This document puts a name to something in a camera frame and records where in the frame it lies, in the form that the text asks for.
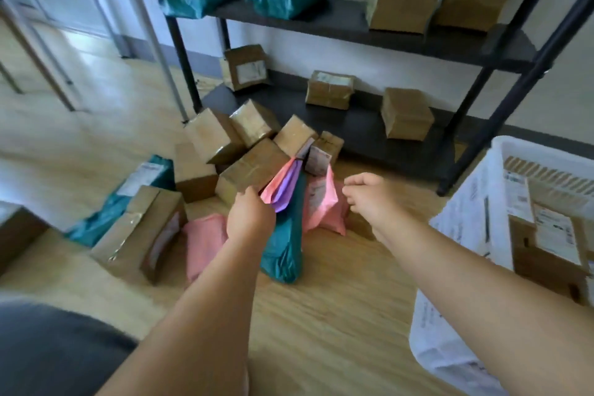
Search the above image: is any person's left hand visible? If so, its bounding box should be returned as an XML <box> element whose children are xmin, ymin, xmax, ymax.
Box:
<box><xmin>226</xmin><ymin>186</ymin><xmax>278</xmax><ymax>246</ymax></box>

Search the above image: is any person's right hand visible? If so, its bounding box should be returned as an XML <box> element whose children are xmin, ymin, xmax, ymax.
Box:
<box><xmin>342</xmin><ymin>171</ymin><xmax>409</xmax><ymax>234</ymax></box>

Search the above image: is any pink purple teal mailers pile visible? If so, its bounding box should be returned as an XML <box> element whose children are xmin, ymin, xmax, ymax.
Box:
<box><xmin>183</xmin><ymin>157</ymin><xmax>350</xmax><ymax>284</ymax></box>

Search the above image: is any white plastic crate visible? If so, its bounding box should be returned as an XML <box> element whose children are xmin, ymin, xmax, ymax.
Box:
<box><xmin>408</xmin><ymin>136</ymin><xmax>594</xmax><ymax>396</ymax></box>

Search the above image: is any plain brown box shelf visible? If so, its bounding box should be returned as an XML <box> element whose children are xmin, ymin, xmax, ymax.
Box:
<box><xmin>381</xmin><ymin>87</ymin><xmax>435</xmax><ymax>141</ymax></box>

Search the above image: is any pile of cardboard parcels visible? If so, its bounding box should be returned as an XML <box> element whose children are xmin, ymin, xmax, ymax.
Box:
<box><xmin>0</xmin><ymin>98</ymin><xmax>377</xmax><ymax>278</ymax></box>

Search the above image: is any taped box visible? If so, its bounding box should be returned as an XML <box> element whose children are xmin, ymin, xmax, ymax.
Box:
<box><xmin>305</xmin><ymin>69</ymin><xmax>356</xmax><ymax>110</ymax></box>

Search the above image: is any small cardboard parcel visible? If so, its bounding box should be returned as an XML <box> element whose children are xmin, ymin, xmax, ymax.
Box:
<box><xmin>502</xmin><ymin>170</ymin><xmax>537</xmax><ymax>225</ymax></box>

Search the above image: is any labelled box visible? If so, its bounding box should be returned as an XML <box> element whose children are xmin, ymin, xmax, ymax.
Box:
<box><xmin>219</xmin><ymin>43</ymin><xmax>272</xmax><ymax>93</ymax></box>

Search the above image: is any long white label cardboard box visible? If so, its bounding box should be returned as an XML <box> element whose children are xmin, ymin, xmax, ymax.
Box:
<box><xmin>509</xmin><ymin>203</ymin><xmax>590</xmax><ymax>299</ymax></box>

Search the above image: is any small square cardboard box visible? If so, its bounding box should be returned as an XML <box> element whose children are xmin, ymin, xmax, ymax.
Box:
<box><xmin>434</xmin><ymin>0</ymin><xmax>517</xmax><ymax>32</ymax></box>

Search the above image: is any person's right forearm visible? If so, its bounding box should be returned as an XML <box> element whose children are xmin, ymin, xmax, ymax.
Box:
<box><xmin>376</xmin><ymin>210</ymin><xmax>594</xmax><ymax>396</ymax></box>

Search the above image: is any person's left forearm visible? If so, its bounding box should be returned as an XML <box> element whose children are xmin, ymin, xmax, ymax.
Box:
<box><xmin>95</xmin><ymin>233</ymin><xmax>275</xmax><ymax>396</ymax></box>

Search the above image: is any person's left leg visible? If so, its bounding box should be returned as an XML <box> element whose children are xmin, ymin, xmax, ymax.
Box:
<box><xmin>0</xmin><ymin>298</ymin><xmax>140</xmax><ymax>396</ymax></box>

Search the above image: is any black metal shelf rack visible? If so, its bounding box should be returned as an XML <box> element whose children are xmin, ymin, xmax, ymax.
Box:
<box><xmin>141</xmin><ymin>0</ymin><xmax>594</xmax><ymax>197</ymax></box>

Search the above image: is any grey metal frame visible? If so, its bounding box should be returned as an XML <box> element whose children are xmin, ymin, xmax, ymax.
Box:
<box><xmin>0</xmin><ymin>0</ymin><xmax>189</xmax><ymax>123</ymax></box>

